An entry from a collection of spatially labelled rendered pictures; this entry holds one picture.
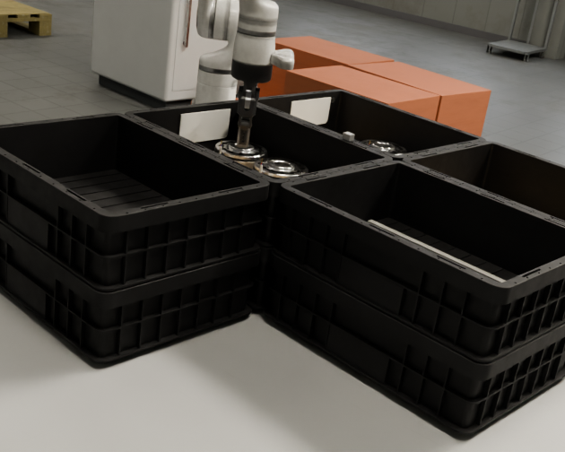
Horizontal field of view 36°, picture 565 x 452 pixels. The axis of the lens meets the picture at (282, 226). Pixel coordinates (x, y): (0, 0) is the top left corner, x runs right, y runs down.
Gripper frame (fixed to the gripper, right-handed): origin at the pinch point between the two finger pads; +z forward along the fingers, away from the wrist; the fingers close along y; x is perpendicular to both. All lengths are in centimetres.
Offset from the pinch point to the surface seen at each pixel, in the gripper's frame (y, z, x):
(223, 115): -8.6, -0.7, -4.5
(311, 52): -312, 46, 29
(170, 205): 48.9, -4.0, -8.2
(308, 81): -247, 47, 25
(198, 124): -4.2, 0.4, -8.9
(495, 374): 61, 9, 37
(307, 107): -25.7, 0.0, 12.7
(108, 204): 26.2, 6.5, -20.3
